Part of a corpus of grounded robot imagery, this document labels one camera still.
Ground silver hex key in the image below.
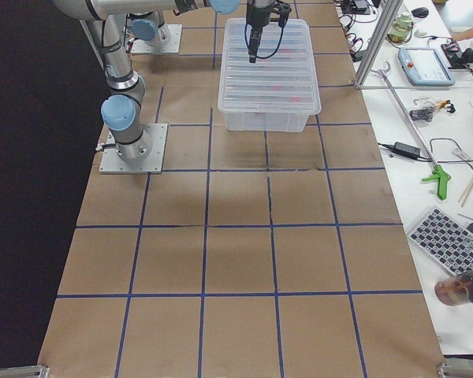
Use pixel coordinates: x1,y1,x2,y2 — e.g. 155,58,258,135
457,213,473,221

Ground checkered calibration board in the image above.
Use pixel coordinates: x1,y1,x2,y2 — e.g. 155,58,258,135
407,207,473,276

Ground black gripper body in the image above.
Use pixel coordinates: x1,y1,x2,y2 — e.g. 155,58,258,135
246,0,291,28

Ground black computer mouse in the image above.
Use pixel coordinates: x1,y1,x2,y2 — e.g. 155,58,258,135
411,7,430,19

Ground green glass jar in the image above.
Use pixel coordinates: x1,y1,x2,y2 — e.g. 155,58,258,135
387,13,413,44

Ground black power adapter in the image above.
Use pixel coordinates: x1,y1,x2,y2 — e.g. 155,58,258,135
393,142,421,160

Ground clear plastic storage box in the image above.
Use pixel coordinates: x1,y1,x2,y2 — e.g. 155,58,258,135
218,17,322,133

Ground blue robot teach pendant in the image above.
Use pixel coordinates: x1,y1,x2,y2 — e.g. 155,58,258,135
397,48,456,87

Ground green handled reacher grabber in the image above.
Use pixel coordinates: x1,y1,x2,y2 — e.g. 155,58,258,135
372,69,451,200

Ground wooden chopsticks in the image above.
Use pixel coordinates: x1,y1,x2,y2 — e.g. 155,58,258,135
458,177,473,207

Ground aluminium frame post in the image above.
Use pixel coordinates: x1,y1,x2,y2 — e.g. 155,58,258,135
354,0,403,89

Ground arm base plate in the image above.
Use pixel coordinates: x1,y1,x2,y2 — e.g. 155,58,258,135
129,20,182,55
99,124,168,174

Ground small black electronic parts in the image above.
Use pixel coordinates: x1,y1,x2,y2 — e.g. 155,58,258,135
409,98,456,122

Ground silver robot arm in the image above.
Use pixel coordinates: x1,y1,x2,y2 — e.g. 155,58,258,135
129,11,171,48
54,1,240,163

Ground clear plastic box lid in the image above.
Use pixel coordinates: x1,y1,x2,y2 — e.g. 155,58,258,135
218,17,322,116

